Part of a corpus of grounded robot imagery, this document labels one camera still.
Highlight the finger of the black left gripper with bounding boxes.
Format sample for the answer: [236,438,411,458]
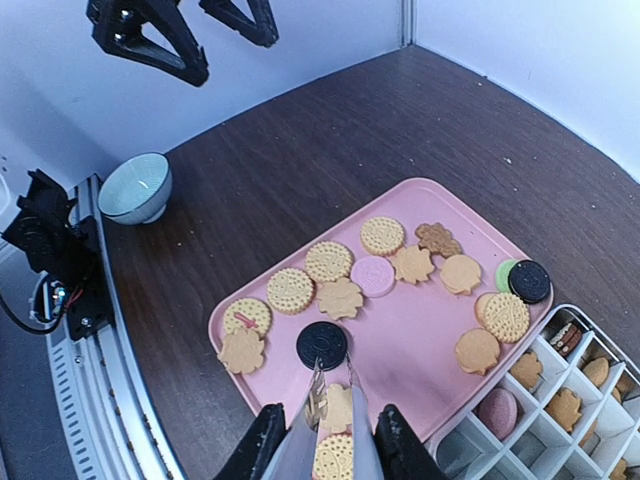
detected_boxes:
[199,0,279,48]
[86,0,209,87]

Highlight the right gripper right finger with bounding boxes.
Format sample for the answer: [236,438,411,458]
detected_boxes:
[374,404,446,480]

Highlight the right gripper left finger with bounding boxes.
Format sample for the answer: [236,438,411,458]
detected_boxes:
[214,403,287,480]

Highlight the metal serving tongs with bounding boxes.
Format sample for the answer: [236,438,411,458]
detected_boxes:
[262,356,384,479]

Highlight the flower shaped tan cookie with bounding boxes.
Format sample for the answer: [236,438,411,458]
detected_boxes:
[320,383,353,434]

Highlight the pink round cookie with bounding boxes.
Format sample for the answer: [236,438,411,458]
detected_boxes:
[350,256,395,298]
[477,388,518,440]

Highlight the chocolate swirl cookie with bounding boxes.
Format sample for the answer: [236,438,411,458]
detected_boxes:
[549,322,583,358]

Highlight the brown leaf shaped cookie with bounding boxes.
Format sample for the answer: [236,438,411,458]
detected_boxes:
[415,222,463,258]

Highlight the round tan cookie bottom right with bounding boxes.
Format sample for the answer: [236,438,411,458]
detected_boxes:
[313,434,354,480]

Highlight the round tan cookie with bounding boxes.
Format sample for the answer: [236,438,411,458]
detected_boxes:
[313,434,354,480]
[483,293,530,343]

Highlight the pink plastic tray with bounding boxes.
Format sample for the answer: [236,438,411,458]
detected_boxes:
[234,177,552,440]

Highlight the white divided cookie tin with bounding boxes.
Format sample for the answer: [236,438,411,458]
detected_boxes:
[427,304,639,479]

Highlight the green round cookie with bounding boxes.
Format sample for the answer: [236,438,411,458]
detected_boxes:
[494,259,519,293]

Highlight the black sandwich cookie top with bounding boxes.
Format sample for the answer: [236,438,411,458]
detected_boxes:
[507,260,551,304]

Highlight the left frame post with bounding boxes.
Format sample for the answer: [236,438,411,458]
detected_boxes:
[399,0,417,48]

